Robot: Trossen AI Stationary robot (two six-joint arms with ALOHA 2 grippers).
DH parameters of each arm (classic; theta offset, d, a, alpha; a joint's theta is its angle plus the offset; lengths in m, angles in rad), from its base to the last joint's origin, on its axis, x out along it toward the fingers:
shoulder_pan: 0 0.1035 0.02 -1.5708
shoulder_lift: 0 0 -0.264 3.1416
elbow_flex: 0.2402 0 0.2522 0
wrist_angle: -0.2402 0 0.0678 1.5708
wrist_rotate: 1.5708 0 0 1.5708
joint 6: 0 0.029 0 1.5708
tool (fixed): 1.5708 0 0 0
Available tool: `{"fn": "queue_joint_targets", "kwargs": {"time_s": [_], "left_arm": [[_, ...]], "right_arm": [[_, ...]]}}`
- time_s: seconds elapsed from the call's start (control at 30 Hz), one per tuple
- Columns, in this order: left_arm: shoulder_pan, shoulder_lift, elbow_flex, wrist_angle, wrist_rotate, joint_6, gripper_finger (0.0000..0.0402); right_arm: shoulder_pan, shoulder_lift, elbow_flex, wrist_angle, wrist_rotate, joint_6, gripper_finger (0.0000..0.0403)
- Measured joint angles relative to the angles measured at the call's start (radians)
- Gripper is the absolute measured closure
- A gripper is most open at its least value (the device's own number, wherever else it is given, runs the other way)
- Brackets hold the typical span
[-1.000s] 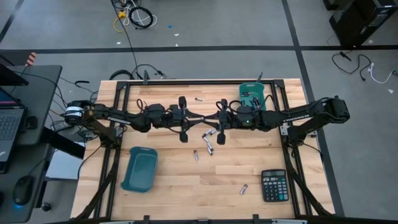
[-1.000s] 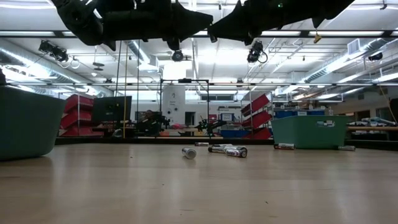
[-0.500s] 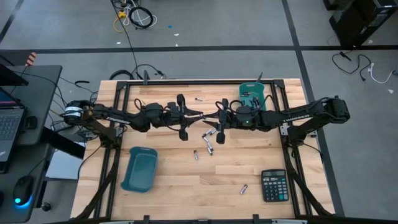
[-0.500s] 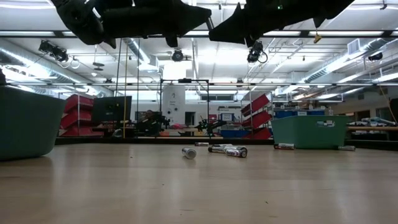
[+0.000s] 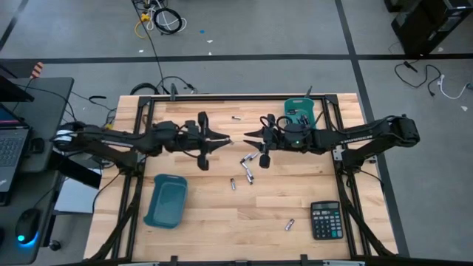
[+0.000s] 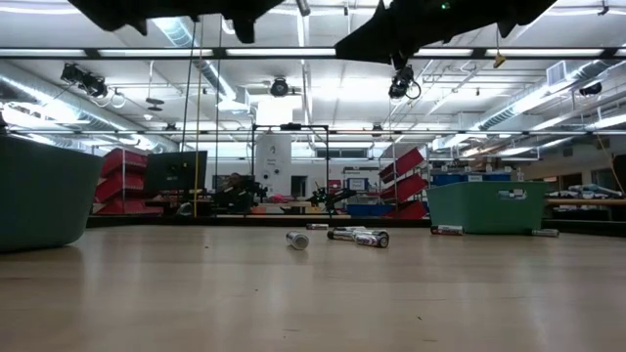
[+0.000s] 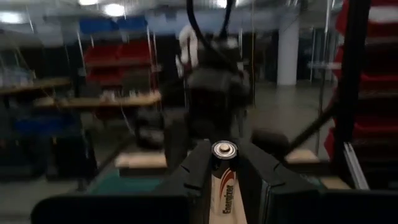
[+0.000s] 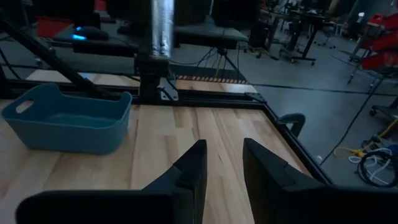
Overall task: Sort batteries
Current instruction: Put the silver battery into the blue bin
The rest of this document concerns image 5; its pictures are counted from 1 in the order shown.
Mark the grey side desk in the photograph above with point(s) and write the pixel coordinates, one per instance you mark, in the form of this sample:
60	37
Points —
48	103

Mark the black desk calculator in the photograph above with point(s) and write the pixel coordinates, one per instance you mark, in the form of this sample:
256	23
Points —
327	221

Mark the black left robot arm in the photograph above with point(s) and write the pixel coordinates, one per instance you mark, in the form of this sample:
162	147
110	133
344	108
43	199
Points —
111	142

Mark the black desk leg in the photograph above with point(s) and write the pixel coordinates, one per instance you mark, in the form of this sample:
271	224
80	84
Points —
74	170

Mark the green plastic bin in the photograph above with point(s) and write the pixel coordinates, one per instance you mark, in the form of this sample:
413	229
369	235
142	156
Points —
310	107

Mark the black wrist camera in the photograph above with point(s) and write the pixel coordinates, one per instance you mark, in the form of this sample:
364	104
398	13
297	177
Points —
202	162
264	161

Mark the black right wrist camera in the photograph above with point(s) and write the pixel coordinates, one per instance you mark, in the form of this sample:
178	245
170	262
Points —
264	161

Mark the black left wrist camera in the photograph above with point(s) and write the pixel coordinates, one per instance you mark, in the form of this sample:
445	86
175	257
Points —
202	162

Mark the black metal table frame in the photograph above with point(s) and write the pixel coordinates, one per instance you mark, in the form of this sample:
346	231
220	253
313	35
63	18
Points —
240	98

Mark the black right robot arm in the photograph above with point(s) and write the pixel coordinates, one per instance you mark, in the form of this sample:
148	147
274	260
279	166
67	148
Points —
362	134

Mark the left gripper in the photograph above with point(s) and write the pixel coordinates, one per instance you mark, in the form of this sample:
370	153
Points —
190	138

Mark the black caster wheel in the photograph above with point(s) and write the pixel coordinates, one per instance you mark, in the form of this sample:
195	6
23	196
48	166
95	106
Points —
55	245

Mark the small black desk device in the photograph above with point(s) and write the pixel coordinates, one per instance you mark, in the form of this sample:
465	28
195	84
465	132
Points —
37	145

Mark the black desk monitor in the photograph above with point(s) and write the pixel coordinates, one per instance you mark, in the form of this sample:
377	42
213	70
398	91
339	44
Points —
11	92

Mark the grey laptop computer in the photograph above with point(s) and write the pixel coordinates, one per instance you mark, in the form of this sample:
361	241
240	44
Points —
11	147

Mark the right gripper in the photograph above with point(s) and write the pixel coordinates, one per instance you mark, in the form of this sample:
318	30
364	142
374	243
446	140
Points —
292	138

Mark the orange black striped marker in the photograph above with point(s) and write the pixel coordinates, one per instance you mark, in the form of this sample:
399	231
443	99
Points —
37	70

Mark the dark blue plastic bin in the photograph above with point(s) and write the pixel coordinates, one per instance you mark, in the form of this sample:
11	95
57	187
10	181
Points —
166	201

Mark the black computer tower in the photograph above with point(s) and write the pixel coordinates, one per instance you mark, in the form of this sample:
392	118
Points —
425	29

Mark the black computer mouse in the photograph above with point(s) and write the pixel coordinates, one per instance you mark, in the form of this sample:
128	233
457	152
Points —
27	225

